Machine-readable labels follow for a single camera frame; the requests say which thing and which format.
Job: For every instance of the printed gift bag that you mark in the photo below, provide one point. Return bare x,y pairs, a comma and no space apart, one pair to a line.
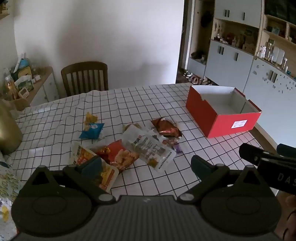
5,185

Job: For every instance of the orange and white snack packet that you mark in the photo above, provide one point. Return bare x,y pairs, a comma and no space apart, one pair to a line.
106,178

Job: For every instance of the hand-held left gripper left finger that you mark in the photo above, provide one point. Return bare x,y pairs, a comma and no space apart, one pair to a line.
92,165

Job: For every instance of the white side cabinet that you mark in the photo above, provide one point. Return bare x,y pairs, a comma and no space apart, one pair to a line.
46,90

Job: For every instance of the beige snack packet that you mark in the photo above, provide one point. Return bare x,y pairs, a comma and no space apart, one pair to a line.
131,126

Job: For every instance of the yellow snack packet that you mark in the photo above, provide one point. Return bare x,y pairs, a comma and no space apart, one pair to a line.
91,117

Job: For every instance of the grey wall cabinet unit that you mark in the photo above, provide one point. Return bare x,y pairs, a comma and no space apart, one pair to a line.
226,62

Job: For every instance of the golden bottle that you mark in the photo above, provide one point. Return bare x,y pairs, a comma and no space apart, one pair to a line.
8,132

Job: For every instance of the white clear snack packet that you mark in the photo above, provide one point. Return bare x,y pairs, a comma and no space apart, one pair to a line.
148,148

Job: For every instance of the checked white tablecloth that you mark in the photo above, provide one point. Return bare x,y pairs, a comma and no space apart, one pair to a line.
138,104

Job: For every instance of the brown shiny snack packet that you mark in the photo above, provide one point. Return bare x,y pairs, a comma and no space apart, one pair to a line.
165,127

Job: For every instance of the amber bottle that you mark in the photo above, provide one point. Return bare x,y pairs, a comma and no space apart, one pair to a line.
9,85

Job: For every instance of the blue snack packet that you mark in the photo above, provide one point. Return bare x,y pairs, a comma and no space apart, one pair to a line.
91,131

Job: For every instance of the red cardboard box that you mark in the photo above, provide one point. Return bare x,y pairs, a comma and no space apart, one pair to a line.
208,111

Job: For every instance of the wooden wall shelf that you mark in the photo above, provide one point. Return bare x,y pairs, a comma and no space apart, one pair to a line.
4,15

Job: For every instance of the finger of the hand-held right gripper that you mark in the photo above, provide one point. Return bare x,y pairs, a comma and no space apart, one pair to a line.
285,147
249,151

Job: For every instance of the row of shoes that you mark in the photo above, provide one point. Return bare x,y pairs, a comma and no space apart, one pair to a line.
196,78

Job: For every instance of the red snack packet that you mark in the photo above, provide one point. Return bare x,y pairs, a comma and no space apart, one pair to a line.
118,157

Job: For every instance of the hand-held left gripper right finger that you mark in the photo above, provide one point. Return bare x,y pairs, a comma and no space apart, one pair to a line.
198,165

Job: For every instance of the yellow box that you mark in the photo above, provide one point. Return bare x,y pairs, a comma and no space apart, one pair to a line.
24,72

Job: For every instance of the green tissue box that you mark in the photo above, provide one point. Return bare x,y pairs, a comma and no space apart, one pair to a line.
25,83

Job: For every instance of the row of glass jars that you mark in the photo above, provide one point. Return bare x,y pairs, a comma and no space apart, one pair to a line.
271,53

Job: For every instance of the small purple candy packet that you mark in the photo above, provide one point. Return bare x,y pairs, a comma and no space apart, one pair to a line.
177,147

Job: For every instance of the person's right forearm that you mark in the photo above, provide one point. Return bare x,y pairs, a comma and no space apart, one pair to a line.
291,222

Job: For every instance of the white timer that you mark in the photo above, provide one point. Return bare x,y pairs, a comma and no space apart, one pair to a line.
23,93

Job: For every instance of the wooden slatted chair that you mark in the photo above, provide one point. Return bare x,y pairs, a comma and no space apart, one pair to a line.
84,78

